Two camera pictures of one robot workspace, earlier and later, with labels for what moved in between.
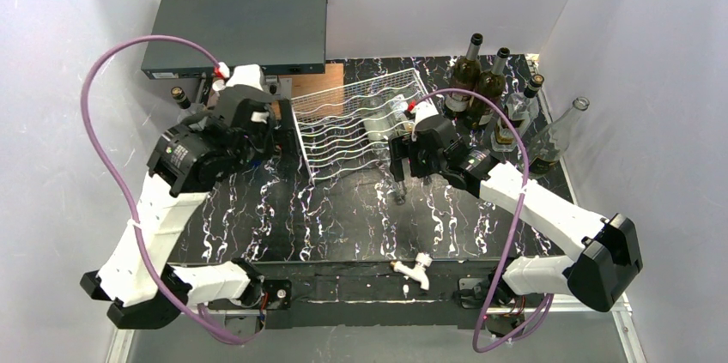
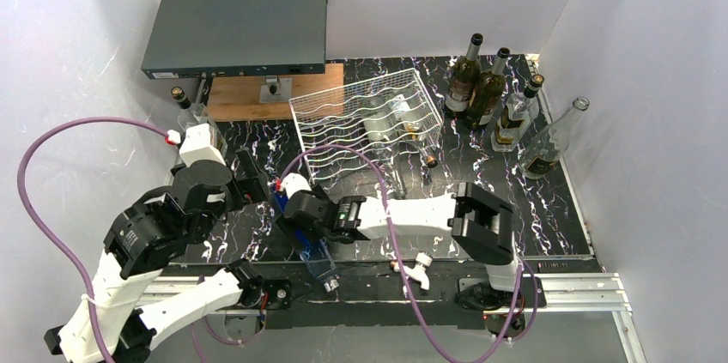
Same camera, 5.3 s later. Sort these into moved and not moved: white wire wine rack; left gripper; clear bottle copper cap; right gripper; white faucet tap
Moved: right gripper; left gripper
Not moved: white faucet tap; clear bottle copper cap; white wire wine rack
